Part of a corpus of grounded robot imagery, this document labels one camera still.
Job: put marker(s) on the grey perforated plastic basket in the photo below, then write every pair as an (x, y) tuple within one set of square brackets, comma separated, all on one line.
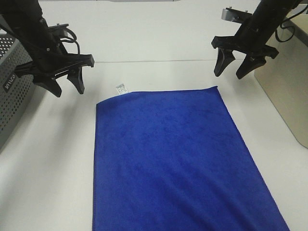
[(15, 92)]

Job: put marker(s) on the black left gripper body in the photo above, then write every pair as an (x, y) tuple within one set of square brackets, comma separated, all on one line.
[(48, 64)]

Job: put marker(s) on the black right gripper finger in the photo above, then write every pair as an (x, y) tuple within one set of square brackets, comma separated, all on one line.
[(225, 57), (249, 64)]

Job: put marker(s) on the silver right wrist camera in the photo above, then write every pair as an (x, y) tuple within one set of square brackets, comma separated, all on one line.
[(233, 15)]

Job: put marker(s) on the blue microfibre towel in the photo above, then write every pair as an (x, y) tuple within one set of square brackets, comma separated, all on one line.
[(175, 161)]

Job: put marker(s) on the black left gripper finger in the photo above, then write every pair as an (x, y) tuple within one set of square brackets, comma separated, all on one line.
[(49, 84), (75, 77)]

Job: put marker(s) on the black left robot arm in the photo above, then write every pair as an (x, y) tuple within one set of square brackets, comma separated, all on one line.
[(54, 50)]

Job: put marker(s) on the beige plastic storage bin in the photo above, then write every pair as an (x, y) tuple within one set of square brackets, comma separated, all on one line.
[(285, 78)]

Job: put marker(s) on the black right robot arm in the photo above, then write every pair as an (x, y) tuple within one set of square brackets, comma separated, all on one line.
[(274, 10)]

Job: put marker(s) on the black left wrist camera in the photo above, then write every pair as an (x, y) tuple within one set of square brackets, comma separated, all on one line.
[(59, 30)]

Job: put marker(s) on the white towel care label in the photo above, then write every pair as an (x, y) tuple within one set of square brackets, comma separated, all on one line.
[(121, 89)]

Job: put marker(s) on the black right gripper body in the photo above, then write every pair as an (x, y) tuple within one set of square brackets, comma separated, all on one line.
[(251, 38)]

